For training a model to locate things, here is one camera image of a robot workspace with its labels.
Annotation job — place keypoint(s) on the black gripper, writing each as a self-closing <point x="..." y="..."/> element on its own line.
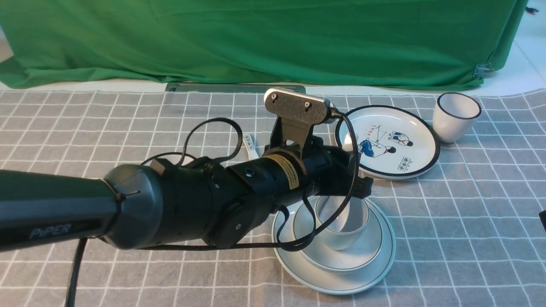
<point x="330" y="171"/>

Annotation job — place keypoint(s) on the pale blue cup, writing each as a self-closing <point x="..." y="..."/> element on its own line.
<point x="347" y="227"/>

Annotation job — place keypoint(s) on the pale blue shallow bowl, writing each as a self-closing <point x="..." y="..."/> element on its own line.
<point x="358" y="255"/>

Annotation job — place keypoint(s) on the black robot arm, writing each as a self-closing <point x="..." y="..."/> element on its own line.
<point x="140" y="206"/>

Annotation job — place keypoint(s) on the black-rimmed illustrated plate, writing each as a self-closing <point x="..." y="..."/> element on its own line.
<point x="393" y="143"/>

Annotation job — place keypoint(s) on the pale blue large plate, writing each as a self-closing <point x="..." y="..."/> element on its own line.
<point x="343" y="283"/>

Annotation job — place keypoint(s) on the small white patterned spoon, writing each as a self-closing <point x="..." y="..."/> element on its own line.
<point x="251" y="149"/>

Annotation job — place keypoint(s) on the white black-rimmed cup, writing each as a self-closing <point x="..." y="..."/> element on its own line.
<point x="454" y="115"/>

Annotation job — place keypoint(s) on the metal backdrop clip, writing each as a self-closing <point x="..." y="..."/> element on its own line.
<point x="483" y="70"/>

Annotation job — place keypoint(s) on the green backdrop cloth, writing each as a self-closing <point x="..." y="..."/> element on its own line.
<point x="404" y="44"/>

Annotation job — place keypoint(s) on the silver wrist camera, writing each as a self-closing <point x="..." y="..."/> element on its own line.
<point x="296" y="116"/>

